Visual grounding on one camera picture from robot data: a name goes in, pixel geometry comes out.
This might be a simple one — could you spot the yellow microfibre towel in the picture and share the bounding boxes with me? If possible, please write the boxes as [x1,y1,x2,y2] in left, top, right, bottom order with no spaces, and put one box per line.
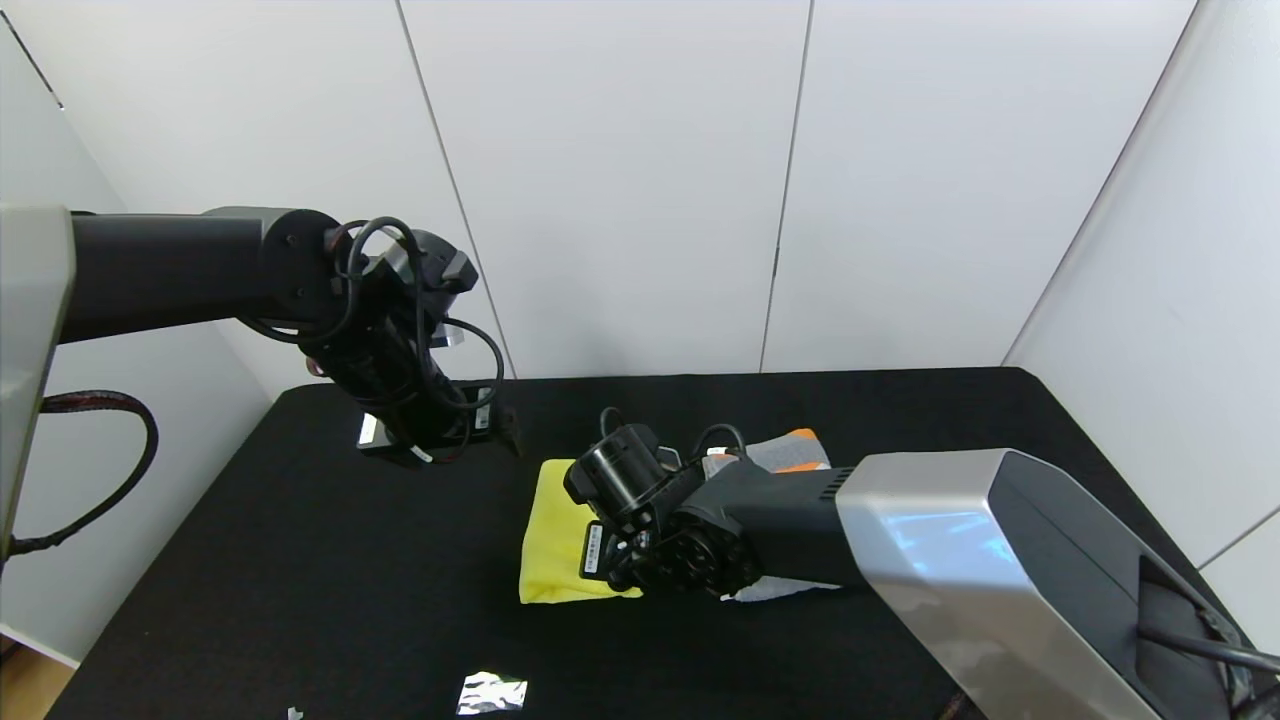
[519,459,643,605]

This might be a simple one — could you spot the crumpled silver foil scrap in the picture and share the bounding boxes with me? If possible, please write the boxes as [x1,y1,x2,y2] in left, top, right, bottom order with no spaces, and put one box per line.
[457,670,528,714]

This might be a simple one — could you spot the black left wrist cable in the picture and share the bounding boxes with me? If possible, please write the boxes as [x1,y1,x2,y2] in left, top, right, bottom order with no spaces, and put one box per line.
[240,215,506,466]

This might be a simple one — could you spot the black fabric table cover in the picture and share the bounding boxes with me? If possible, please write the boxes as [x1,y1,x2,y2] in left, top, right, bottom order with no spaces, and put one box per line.
[45,365,1280,720]

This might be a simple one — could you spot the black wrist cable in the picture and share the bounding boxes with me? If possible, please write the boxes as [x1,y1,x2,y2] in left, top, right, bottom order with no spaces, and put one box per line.
[240,215,506,466]
[598,407,746,461]

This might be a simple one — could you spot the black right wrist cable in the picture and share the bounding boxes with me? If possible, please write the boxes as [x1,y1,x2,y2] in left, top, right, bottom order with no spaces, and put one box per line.
[598,407,746,461]

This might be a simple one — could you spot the grey towel with orange stripes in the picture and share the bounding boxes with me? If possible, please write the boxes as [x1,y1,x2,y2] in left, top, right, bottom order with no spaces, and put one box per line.
[700,428,843,603]

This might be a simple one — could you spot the thick dark braided hose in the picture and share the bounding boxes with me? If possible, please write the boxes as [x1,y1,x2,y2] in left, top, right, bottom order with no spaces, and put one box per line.
[1135,610,1280,720]
[0,392,159,557]

